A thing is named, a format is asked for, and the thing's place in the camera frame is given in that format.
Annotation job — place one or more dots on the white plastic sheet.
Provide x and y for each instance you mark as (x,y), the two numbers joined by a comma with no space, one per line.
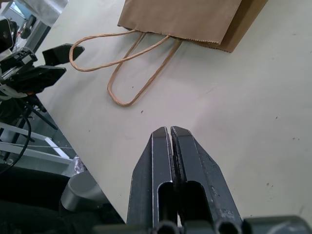
(41,9)

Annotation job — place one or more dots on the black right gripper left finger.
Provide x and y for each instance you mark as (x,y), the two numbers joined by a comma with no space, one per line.
(143,185)

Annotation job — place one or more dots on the white metal frame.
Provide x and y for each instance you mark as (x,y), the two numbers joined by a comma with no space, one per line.
(36,146)

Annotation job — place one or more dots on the black robot torso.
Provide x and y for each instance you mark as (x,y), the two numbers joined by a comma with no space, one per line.
(31,200)

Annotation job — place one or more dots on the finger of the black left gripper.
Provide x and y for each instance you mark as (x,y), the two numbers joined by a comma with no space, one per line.
(39,78)
(59,54)

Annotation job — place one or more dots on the silver robot body joint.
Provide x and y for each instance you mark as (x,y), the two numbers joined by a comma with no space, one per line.
(80,191)

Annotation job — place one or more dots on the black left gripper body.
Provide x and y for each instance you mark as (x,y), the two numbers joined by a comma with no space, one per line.
(18,61)

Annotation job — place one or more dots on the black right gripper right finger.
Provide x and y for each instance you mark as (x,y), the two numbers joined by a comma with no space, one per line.
(195,170)

